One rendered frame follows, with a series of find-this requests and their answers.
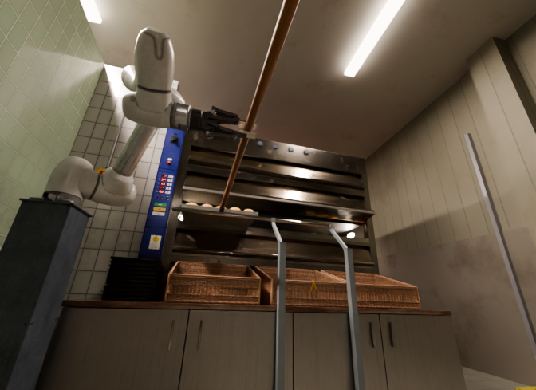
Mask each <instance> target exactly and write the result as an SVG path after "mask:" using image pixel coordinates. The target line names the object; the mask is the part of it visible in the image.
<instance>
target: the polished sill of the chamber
mask: <svg viewBox="0 0 536 390"><path fill-rule="evenodd" d="M177 224H179V225H187V226H195V227H211V228H219V229H228V230H243V231H251V232H259V233H268V234H274V230H272V229H264V228H256V227H241V226H233V225H226V224H218V223H203V222H195V221H187V220H179V219H178V222H177ZM278 232H279V234H283V235H292V236H300V237H308V238H323V239H332V240H336V239H335V238H334V236H333V235H326V234H311V233H303V232H295V231H287V230H278ZM339 237H340V238H341V240H342V241H349V242H364V243H369V239H364V238H350V237H341V236H339Z"/></svg>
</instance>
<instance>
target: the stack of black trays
mask: <svg viewBox="0 0 536 390"><path fill-rule="evenodd" d="M111 259H112V261H110V262H112V263H111V265H109V266H110V269H107V270H109V274H107V275H108V276H107V277H106V278H107V281H106V283H107V286H103V287H105V288H104V291H101V292H103V295H101V296H103V297H102V300H117V301H152V300H153V299H154V296H155V295H156V293H155V291H156V290H157V288H156V287H157V286H159V285H158V284H156V283H157V282H158V281H157V280H158V278H160V277H159V276H158V275H160V272H161V269H160V268H161V265H162V260H157V259H146V258H126V257H115V256H111ZM126 259H127V260H126Z"/></svg>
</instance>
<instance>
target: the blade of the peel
mask: <svg viewBox="0 0 536 390"><path fill-rule="evenodd" d="M182 207H185V208H191V209H199V210H206V211H219V208H218V207H205V206H197V205H191V204H183V203H182ZM219 212H226V213H234V214H241V215H254V216H258V212H253V211H240V210H232V209H224V211H219ZM182 213H183V220H187V221H195V222H203V223H218V224H226V225H234V226H242V227H249V226H250V225H251V223H252V222H253V221H254V220H253V219H239V218H231V217H224V216H217V215H203V214H196V213H188V212H182Z"/></svg>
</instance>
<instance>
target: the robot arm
mask: <svg viewBox="0 0 536 390"><path fill-rule="evenodd" d="M174 68H175V54H174V48H173V44H172V42H171V39H170V37H169V36H168V35H167V34H166V33H165V32H164V31H162V30H158V29H155V28H152V27H147V28H145V29H143V30H141V31H140V34H139V36H138V38H137V40H136V47H135V52H134V66H133V65H130V66H127V67H125V68H124V69H123V71H122V73H121V80H122V82H123V84H124V86H125V87H126V88H127V89H128V90H129V91H131V92H130V93H127V94H125V95H124V96H123V98H122V103H121V104H122V110H123V114H124V116H125V117H126V118H127V119H129V120H131V121H133V122H136V123H137V125H136V126H135V128H134V130H133V132H132V134H131V135H130V137H129V139H128V141H127V143H126V145H125V146H124V148H123V150H122V152H121V153H120V155H119V157H118V159H117V161H116V162H115V164H114V166H113V167H109V168H107V169H106V170H105V171H104V172H103V173H102V174H99V173H97V172H96V171H94V170H93V166H92V164H91V163H90V162H88V161H87V160H85V159H83V158H81V157H76V156H69V157H67V158H65V159H64V160H62V161H61V162H60V163H59V164H58V165H57V166H56V167H55V168H54V169H53V171H52V173H51V175H50V177H49V180H48V183H47V184H46V188H45V192H44V193H43V195H42V197H41V198H35V197H29V199H39V200H47V201H56V202H65V203H74V204H76V205H77V206H79V207H81V200H82V199H87V200H91V201H93V202H96V203H101V204H104V205H109V206H114V207H122V206H127V205H129V204H131V203H132V202H133V201H134V199H135V197H136V187H135V185H134V184H133V182H134V179H133V176H132V173H133V172H134V170H135V168H136V166H137V164H138V163H139V162H140V159H141V157H142V156H143V154H144V152H145V151H146V149H147V147H148V145H149V144H150V143H151V141H152V138H153V137H154V135H155V134H156V132H157V130H158V128H173V129H178V130H183V131H187V130H188V129H189V128H190V129H191V130H193V131H198V132H199V131H202V132H204V133H206V135H207V140H228V141H235V139H236V138H237V137H240V138H243V139H246V138H251V139H256V136H257V133H254V132H248V131H243V130H238V131H235V130H233V129H229V128H225V127H223V126H220V124H233V125H238V127H239V128H245V125H246V121H244V120H240V118H239V117H238V114H235V113H232V112H227V111H224V110H222V109H218V108H216V107H215V106H212V107H211V110H210V112H209V111H207V112H204V111H203V110H201V109H197V108H193V109H191V106H190V105H188V104H185V101H184V99H183V98H182V96H181V95H180V94H179V93H178V92H177V91H176V90H175V89H174V88H173V87H172V83H173V78H174ZM215 115H217V116H215ZM212 131H213V132H212ZM217 132H221V133H217ZM81 209H83V208H81ZM83 210H84V209H83ZM84 211H85V210H84ZM86 212H87V211H86Z"/></svg>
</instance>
